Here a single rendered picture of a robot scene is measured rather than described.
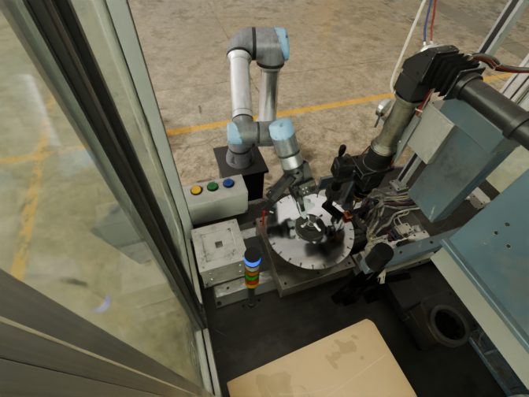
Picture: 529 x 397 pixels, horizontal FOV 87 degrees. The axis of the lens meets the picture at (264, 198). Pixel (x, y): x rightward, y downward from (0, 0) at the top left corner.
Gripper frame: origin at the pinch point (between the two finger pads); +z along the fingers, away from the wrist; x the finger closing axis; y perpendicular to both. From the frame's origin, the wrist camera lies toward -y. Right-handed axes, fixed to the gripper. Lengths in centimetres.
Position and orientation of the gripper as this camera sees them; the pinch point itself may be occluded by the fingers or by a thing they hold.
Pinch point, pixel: (301, 216)
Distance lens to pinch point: 104.6
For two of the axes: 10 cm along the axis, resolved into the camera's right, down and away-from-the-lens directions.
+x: -2.7, -3.7, 8.9
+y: 9.1, -4.0, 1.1
